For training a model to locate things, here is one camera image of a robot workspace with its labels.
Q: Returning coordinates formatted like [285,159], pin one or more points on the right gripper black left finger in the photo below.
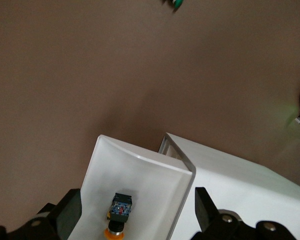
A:
[62,217]

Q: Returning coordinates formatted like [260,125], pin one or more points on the brown table cover sheet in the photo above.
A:
[90,75]

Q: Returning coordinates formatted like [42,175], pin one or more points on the white bin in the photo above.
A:
[140,180]

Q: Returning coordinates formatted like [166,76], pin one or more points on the white drawer cabinet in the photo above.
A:
[240,187]

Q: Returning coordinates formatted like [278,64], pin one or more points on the green push button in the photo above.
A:
[177,2]

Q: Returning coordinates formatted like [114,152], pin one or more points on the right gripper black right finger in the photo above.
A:
[207,217]

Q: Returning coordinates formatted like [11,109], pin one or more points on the yellow push button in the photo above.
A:
[121,207]

